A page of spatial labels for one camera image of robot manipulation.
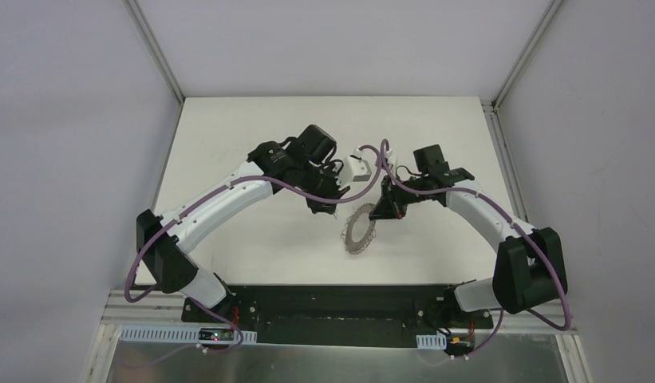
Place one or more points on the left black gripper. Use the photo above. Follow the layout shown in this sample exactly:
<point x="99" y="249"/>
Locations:
<point x="322" y="191"/>

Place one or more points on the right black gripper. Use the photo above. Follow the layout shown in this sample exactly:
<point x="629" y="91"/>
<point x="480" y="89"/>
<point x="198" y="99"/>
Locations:
<point x="389" y="196"/>

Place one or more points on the metal disc with key rings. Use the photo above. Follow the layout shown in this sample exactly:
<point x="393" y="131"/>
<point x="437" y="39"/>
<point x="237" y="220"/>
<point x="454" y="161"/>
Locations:
<point x="359" y="230"/>

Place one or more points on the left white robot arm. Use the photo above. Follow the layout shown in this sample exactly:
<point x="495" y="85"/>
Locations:
<point x="164" y="242"/>

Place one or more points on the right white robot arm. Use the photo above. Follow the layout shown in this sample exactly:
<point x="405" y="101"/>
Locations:
<point x="529" y="266"/>

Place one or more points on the left controller board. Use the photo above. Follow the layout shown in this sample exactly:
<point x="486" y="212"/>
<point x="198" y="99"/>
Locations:
<point x="217" y="336"/>

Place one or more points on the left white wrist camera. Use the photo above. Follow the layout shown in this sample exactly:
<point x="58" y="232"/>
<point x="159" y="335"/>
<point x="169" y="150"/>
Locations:
<point x="353" y="170"/>

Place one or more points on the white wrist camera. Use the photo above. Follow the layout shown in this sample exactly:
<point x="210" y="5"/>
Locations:
<point x="353" y="170"/>
<point x="389" y="156"/>

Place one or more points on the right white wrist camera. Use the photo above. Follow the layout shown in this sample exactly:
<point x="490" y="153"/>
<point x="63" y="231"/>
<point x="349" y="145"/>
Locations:
<point x="389" y="156"/>

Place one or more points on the aluminium frame rail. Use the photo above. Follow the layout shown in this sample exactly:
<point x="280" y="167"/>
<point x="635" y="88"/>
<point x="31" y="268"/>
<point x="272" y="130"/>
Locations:
<point x="152" y="44"/>

